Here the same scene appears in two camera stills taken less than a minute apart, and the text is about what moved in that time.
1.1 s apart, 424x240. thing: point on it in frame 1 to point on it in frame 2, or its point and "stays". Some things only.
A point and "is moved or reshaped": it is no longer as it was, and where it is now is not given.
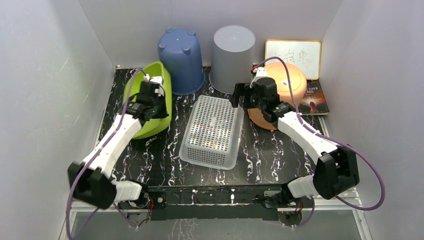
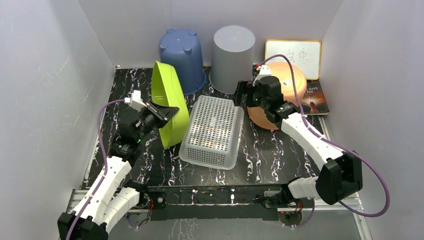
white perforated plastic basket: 212,132 stays
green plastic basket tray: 153,126 is moved or reshaped
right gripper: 240,90 stays
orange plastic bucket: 278,71 stays
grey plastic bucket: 232,57 stays
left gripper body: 159,106 to 149,120
